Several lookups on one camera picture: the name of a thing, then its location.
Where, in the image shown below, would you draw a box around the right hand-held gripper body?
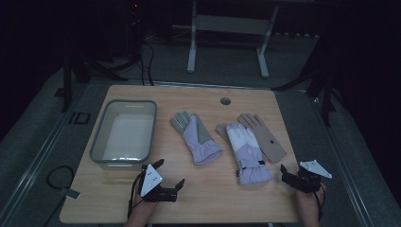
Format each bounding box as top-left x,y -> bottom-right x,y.
294,159 -> 333,194

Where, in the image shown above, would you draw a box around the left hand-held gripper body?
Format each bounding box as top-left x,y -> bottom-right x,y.
138,164 -> 178,203

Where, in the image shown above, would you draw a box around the thin beige glove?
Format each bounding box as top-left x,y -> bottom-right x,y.
236,113 -> 288,165

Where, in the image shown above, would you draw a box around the person's right hand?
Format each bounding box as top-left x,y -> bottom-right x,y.
294,183 -> 326,204

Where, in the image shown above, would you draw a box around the person's left hand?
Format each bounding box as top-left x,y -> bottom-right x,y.
131,191 -> 159,213

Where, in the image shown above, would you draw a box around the purple and white ski glove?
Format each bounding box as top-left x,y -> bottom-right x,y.
216,121 -> 273,186

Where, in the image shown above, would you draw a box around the clear plastic storage bin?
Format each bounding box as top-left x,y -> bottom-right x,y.
89,98 -> 158,170

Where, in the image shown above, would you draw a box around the purple glove with grey palm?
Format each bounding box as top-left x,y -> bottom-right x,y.
169,111 -> 224,166

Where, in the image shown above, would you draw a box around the small grey floor plate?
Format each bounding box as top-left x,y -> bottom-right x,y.
59,187 -> 81,201

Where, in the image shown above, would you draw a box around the black tripod stand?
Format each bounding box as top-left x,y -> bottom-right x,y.
272,62 -> 340,128
55,56 -> 127,114

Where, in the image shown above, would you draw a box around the dark equipment with red light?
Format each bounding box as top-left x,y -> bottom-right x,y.
128,0 -> 147,27

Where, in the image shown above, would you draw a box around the right hand-held gripper cable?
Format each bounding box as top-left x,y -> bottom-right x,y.
314,184 -> 326,221

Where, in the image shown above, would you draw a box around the hand-held gripper cable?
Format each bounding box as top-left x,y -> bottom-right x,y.
127,172 -> 147,219
314,184 -> 326,221

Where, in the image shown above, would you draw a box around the left hand-held gripper cable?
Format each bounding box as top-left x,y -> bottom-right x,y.
127,172 -> 147,219

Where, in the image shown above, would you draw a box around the black square floor bracket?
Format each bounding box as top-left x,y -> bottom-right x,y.
68,111 -> 92,126

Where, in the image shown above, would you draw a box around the black floor cables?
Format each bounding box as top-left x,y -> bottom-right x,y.
137,39 -> 156,87

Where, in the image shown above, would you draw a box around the black looped floor cable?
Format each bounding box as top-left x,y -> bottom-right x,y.
46,165 -> 77,191

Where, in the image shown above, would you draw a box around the white metal table frame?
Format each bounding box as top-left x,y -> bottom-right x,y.
186,0 -> 280,79

